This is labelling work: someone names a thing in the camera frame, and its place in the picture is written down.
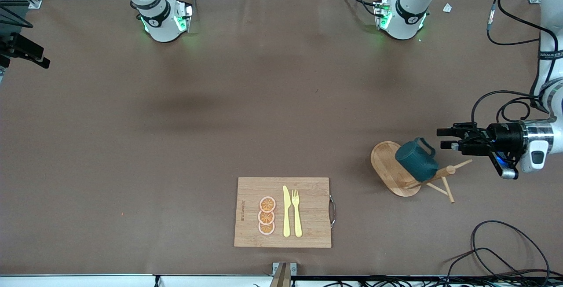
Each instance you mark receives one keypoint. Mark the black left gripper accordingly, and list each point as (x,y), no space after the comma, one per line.
(506,138)

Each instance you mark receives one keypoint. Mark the dark teal cup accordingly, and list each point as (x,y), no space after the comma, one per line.
(415,161)

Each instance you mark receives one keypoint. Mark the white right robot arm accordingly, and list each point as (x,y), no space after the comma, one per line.
(160,23)

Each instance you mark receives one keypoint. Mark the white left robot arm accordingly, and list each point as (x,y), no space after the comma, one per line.
(404,18)

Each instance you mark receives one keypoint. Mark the wooden mug rack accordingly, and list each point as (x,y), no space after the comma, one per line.
(385,163)

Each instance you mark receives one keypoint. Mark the small white paper scrap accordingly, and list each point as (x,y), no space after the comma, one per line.
(447,8)

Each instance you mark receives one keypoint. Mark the yellow plastic fork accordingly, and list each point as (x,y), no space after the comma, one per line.
(297,218)

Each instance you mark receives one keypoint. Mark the yellow plastic knife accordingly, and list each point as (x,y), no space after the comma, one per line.
(286,216)

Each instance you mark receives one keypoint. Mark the orange slice toy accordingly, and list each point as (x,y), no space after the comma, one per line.
(267,204)
(266,229)
(266,218)

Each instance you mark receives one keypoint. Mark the brown table cover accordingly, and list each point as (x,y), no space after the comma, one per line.
(264,80)

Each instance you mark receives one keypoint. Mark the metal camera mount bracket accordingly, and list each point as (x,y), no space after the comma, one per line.
(283,271)

